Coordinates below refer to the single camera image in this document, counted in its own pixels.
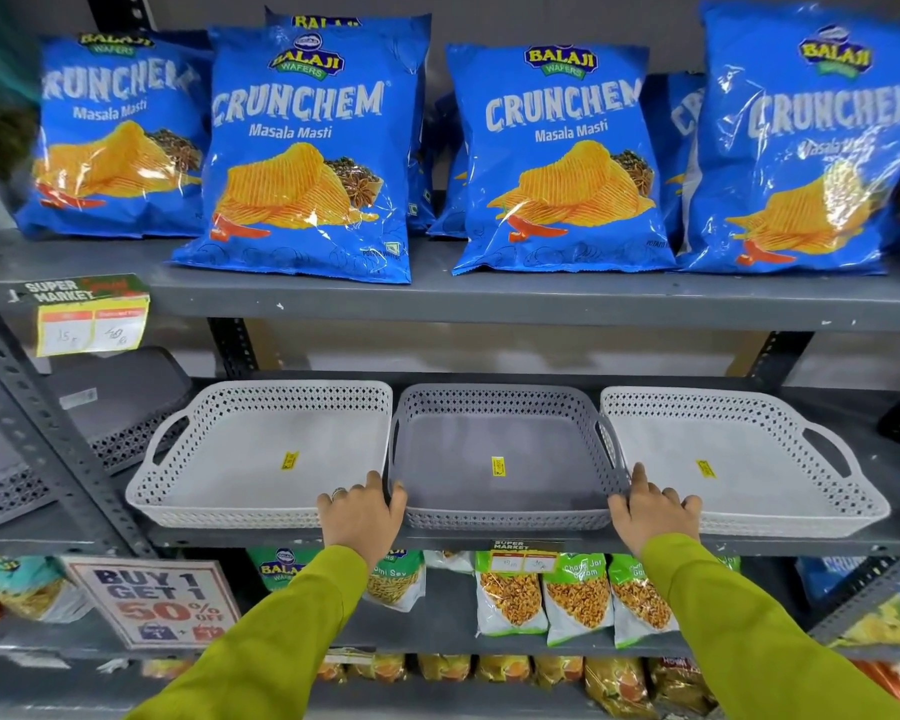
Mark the person's left hand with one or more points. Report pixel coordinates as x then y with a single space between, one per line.
360 521

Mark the person's right hand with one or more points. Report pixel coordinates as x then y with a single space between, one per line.
649 517

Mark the person's right thumb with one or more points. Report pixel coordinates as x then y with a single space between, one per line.
638 479

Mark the person's left thumb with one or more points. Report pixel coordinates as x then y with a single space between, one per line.
397 498

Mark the grey perforated plastic tray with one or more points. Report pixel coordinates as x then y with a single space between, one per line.
495 434

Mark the person's left forearm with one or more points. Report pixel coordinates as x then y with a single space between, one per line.
270 644

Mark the person's right forearm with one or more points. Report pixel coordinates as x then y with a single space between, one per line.
750 637

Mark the yellow price sticker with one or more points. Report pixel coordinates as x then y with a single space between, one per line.
290 461
706 469
499 466

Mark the white perforated plastic tray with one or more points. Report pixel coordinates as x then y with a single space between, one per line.
262 449
757 449

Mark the small shelf price tag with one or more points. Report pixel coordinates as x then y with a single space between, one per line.
525 556

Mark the row of green white snack packets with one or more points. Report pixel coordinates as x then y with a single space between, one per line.
510 596

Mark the grey metal shelf rack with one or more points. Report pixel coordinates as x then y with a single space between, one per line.
570 301

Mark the row of yellow snack packets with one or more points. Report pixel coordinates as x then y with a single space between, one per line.
495 671

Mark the white red promo sign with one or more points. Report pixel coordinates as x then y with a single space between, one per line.
154 601

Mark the blue yellow snack packets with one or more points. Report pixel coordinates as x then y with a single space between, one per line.
881 603

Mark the dark grey perforated tray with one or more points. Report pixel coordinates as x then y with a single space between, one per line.
105 419

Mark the row of blue chip packets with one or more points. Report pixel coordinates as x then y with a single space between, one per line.
555 164

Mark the yellow shelf price tag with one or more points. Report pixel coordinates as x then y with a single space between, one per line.
90 322

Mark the teal yellow snack packets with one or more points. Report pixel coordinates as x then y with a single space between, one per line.
15 588

